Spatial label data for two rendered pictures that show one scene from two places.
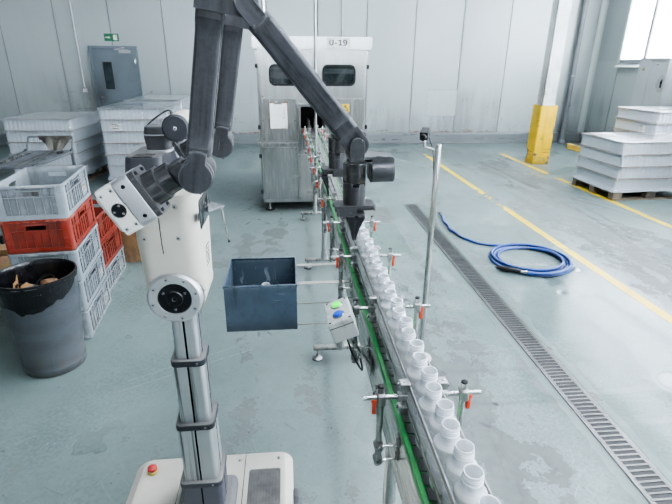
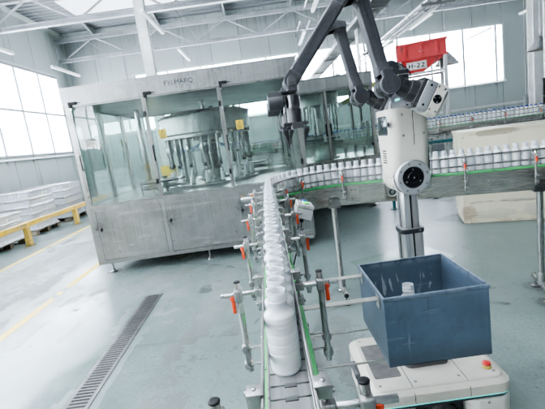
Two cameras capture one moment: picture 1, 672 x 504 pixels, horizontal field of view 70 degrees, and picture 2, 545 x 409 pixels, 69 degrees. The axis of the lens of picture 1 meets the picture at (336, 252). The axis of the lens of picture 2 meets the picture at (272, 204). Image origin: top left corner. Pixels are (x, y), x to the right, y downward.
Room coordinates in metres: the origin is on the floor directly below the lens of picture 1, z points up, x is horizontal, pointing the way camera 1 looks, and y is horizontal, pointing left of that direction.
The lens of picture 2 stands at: (3.23, 0.03, 1.45)
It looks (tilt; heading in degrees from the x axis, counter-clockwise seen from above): 10 degrees down; 186
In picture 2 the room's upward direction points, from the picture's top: 8 degrees counter-clockwise
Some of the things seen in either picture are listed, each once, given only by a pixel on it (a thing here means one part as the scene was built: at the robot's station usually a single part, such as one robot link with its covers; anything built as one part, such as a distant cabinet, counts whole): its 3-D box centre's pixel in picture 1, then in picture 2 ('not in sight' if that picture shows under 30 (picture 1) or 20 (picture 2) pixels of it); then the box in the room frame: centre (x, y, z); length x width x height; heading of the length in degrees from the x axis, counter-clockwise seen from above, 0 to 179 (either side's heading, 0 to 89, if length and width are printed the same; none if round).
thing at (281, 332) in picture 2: not in sight; (281, 329); (2.53, -0.06, 1.08); 0.06 x 0.06 x 0.17
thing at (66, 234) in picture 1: (52, 222); not in sight; (3.15, 1.97, 0.78); 0.61 x 0.41 x 0.22; 12
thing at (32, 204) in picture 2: not in sight; (19, 213); (-5.33, -6.80, 0.50); 1.23 x 1.04 x 1.00; 96
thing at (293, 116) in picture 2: (336, 162); (294, 117); (1.63, 0.00, 1.51); 0.10 x 0.07 x 0.07; 95
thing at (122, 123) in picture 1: (147, 141); not in sight; (7.91, 3.10, 0.59); 1.24 x 1.03 x 1.17; 8
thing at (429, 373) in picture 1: (426, 399); not in sight; (0.93, -0.22, 1.08); 0.06 x 0.06 x 0.17
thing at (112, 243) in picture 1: (87, 246); not in sight; (3.83, 2.14, 0.33); 0.61 x 0.41 x 0.22; 9
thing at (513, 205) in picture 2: not in sight; (503, 171); (-2.12, 2.54, 0.59); 1.10 x 0.62 x 1.18; 78
